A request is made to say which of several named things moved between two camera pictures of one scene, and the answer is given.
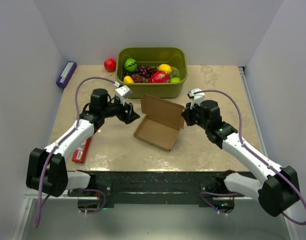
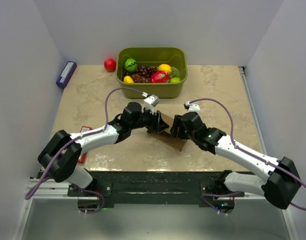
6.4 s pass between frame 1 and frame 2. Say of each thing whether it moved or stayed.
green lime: stayed
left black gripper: moved
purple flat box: stayed
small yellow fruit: stayed
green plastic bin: stayed
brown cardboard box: moved
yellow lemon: stayed
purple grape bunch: stayed
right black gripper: moved
